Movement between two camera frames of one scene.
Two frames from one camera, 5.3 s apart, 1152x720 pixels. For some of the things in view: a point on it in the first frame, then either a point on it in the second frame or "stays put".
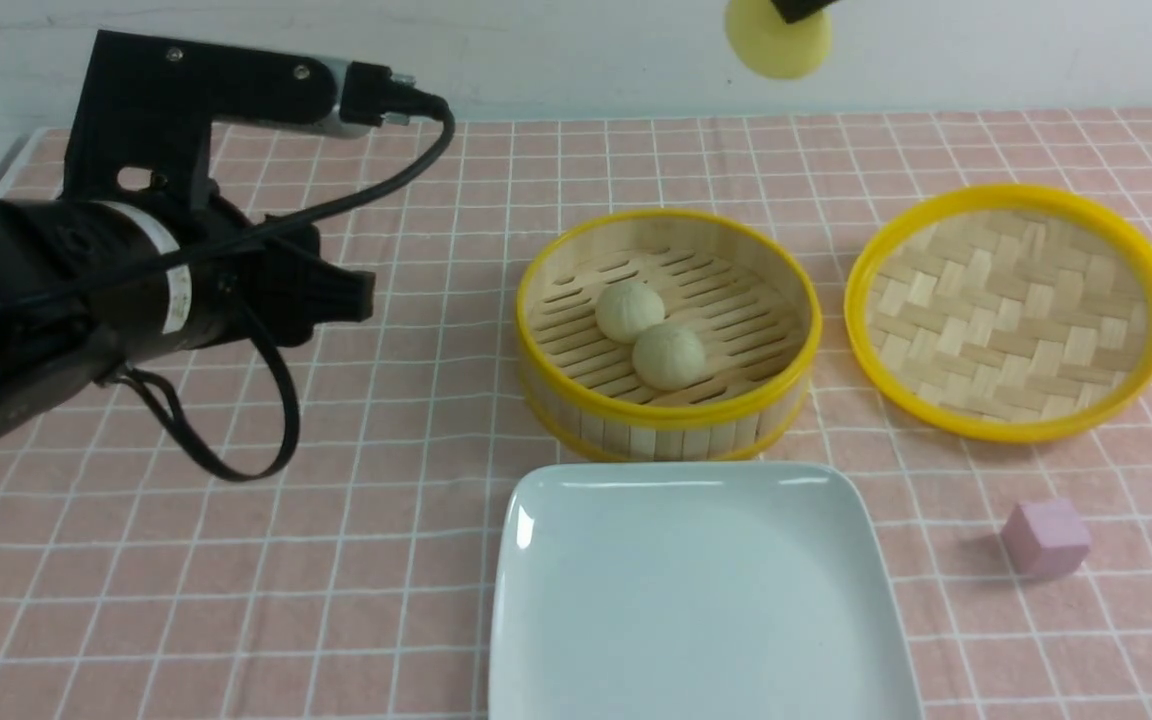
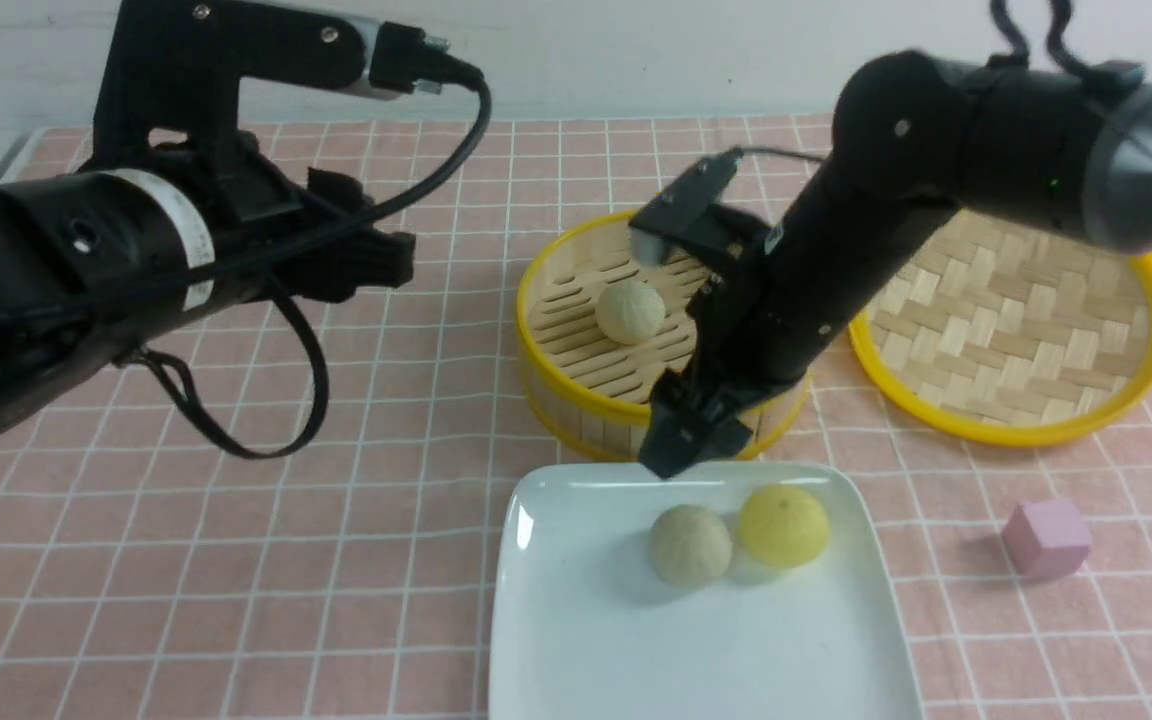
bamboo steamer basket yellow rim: x=665 y=336 stays put
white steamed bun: x=624 y=309 stays put
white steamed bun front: x=669 y=356 to x=690 y=545
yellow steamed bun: x=761 y=37 to x=784 y=525
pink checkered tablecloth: x=95 y=564 stays put
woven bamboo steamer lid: x=1009 y=313 stays put
